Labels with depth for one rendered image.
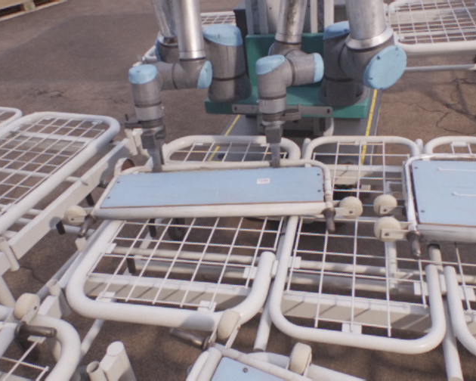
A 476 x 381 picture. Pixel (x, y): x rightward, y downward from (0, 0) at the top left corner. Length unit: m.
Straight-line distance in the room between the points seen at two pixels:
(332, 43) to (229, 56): 0.40
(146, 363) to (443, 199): 1.08
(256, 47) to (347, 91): 0.43
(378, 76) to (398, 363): 0.91
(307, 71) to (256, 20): 0.55
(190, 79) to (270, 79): 0.30
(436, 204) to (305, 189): 0.37
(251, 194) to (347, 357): 0.62
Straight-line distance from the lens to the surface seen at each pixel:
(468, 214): 1.32
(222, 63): 1.91
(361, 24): 1.60
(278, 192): 1.44
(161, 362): 1.74
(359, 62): 1.64
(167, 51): 1.94
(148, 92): 1.58
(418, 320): 1.24
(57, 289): 1.41
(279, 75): 1.49
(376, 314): 1.23
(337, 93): 1.83
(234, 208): 1.39
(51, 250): 2.36
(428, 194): 1.38
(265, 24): 2.01
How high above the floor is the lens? 1.36
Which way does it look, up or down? 34 degrees down
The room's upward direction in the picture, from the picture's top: 8 degrees counter-clockwise
